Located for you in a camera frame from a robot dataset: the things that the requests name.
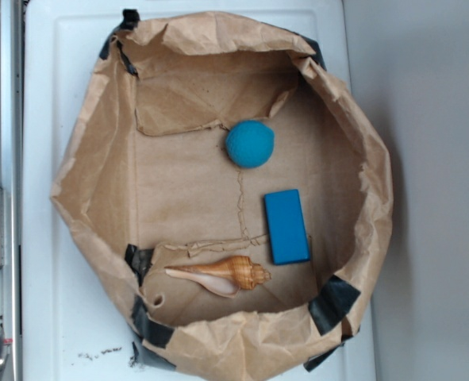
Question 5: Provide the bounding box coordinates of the aluminium frame rail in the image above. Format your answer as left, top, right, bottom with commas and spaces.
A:
0, 1, 23, 380

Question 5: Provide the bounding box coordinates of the brown paper-lined box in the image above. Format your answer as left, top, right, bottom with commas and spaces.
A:
51, 10, 394, 380

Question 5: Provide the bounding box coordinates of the blue ball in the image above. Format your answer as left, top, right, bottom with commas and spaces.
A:
225, 121, 275, 168

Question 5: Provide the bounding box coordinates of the blue rectangular block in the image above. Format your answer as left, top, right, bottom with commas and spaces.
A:
263, 189, 310, 265

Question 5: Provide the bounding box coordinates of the orange spiral seashell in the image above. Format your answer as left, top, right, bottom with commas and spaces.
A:
164, 256, 271, 298

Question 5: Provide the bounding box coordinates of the white plastic tray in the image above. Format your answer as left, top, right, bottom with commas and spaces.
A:
21, 0, 378, 381

